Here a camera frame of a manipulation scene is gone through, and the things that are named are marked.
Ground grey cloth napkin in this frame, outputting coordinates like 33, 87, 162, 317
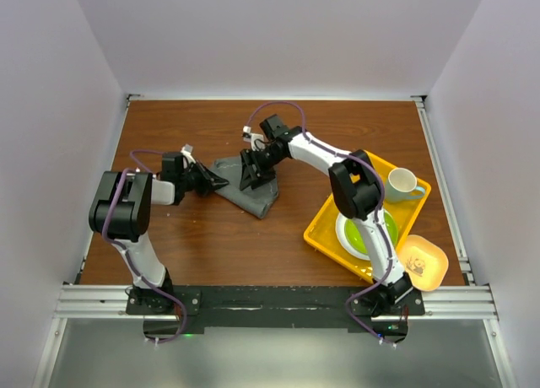
210, 156, 279, 219

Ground green plate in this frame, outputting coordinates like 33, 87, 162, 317
343, 209, 399, 261

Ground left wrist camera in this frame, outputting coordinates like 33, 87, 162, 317
159, 144, 195, 184

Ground white plate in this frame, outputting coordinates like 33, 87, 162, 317
335, 208, 400, 261

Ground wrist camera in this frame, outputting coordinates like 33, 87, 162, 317
242, 115, 289, 151
159, 144, 195, 184

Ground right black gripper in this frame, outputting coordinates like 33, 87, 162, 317
240, 146, 285, 191

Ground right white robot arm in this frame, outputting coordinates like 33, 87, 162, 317
240, 127, 413, 315

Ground white cup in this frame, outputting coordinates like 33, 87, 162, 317
383, 167, 426, 203

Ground orange square plate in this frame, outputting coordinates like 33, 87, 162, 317
397, 234, 449, 292

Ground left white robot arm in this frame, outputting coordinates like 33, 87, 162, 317
89, 153, 229, 315

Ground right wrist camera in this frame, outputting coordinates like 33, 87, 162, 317
242, 115, 289, 151

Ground yellow plastic tray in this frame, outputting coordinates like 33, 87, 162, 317
303, 149, 432, 286

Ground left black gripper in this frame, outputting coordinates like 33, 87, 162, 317
178, 159, 227, 197

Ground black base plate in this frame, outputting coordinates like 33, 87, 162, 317
125, 285, 425, 342

